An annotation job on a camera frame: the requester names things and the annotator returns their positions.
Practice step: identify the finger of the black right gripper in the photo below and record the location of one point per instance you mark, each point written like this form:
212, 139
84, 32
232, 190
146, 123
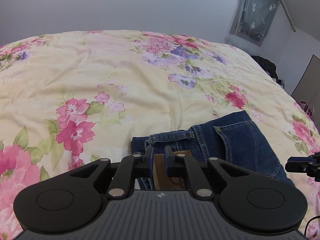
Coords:
308, 165

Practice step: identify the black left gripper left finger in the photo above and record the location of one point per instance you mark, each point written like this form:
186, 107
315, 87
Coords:
75, 198

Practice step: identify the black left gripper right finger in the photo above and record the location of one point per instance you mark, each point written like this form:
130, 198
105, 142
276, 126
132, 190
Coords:
248, 200

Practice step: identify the blue denim jeans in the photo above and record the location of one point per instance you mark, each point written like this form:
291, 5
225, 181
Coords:
234, 138

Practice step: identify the yellow floral bed quilt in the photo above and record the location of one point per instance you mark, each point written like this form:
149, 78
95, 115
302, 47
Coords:
69, 99

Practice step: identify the black clothes pile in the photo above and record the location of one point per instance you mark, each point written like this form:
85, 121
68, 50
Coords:
270, 69

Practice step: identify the green patterned window curtain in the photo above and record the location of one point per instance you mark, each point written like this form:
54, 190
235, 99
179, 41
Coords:
251, 21

